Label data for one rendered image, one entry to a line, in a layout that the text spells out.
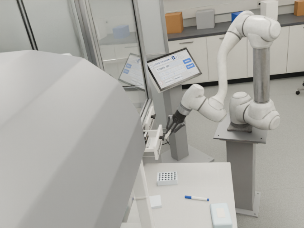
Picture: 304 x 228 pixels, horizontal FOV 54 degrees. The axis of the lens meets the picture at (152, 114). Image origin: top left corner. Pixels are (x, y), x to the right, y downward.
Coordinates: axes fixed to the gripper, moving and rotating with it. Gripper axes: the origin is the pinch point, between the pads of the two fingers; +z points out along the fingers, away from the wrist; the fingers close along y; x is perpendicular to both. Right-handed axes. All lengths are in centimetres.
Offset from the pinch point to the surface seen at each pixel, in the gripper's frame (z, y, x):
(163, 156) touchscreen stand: 88, -29, -98
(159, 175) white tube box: 13.3, -5.1, 27.2
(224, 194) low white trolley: -7, -39, 41
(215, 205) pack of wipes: -7, -32, 54
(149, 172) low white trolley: 20.8, 0.3, 20.2
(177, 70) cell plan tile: -10, 7, -93
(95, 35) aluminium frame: -55, 62, 42
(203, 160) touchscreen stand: 63, -66, -91
